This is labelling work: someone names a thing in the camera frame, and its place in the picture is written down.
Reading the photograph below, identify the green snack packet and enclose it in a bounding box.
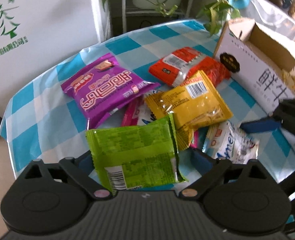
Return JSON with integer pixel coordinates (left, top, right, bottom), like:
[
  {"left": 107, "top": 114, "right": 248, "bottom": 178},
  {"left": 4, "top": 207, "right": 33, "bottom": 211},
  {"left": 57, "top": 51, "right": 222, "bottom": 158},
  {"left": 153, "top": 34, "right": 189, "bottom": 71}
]
[{"left": 86, "top": 114, "right": 186, "bottom": 192}]

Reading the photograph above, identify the purple snack packet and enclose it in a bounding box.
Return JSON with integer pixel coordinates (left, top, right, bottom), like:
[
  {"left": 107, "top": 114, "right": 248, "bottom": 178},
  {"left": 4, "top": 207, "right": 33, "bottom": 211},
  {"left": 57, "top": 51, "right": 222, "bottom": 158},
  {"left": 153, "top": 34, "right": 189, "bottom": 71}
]
[{"left": 61, "top": 53, "right": 159, "bottom": 129}]

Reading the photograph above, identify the white blue snack packet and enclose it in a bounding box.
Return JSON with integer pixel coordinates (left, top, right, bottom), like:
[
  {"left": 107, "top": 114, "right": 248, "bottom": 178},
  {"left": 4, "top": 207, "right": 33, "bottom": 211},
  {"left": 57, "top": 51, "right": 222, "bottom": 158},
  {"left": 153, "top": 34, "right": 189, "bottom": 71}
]
[{"left": 202, "top": 120, "right": 259, "bottom": 164}]

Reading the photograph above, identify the white cardboard milk box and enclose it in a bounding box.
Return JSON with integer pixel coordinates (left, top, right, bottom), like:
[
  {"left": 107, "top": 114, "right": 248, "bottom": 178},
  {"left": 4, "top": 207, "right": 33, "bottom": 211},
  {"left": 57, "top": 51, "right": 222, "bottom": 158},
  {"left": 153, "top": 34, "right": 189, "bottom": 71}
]
[{"left": 214, "top": 17, "right": 295, "bottom": 113}]

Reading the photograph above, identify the blue white checkered tablecloth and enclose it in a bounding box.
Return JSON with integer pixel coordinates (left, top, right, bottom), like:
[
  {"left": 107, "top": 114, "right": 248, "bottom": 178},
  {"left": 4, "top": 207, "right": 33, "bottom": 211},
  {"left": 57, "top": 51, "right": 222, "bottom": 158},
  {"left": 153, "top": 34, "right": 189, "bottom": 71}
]
[{"left": 0, "top": 20, "right": 295, "bottom": 191}]

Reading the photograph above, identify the yellow snack packet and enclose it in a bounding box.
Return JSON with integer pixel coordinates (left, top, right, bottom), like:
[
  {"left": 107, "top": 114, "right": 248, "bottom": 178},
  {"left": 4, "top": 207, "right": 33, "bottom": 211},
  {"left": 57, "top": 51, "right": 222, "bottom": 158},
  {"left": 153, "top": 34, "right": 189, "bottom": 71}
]
[{"left": 145, "top": 70, "right": 233, "bottom": 151}]

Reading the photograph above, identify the pink snack packet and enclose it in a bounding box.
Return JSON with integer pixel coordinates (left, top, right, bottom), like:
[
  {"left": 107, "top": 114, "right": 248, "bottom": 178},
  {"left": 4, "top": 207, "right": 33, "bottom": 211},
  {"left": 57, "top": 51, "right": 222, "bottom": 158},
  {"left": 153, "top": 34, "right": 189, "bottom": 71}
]
[{"left": 121, "top": 95, "right": 144, "bottom": 127}]

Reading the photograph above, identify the orange red snack packet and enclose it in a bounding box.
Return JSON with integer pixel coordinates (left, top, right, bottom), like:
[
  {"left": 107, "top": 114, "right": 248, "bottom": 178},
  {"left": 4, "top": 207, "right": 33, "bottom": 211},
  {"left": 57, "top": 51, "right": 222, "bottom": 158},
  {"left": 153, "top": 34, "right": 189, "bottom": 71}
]
[{"left": 148, "top": 47, "right": 230, "bottom": 87}]

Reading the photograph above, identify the white metal plant shelf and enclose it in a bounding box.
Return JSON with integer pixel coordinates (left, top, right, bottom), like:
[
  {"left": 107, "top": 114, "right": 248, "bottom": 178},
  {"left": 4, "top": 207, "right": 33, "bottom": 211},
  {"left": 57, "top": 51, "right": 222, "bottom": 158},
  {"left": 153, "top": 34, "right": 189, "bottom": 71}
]
[{"left": 121, "top": 0, "right": 194, "bottom": 33}]

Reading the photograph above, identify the white refrigerator with green print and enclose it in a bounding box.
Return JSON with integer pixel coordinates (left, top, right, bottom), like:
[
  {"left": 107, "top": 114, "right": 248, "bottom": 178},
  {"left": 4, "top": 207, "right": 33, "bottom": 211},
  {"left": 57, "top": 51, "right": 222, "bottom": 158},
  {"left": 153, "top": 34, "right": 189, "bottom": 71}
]
[{"left": 0, "top": 0, "right": 109, "bottom": 115}]

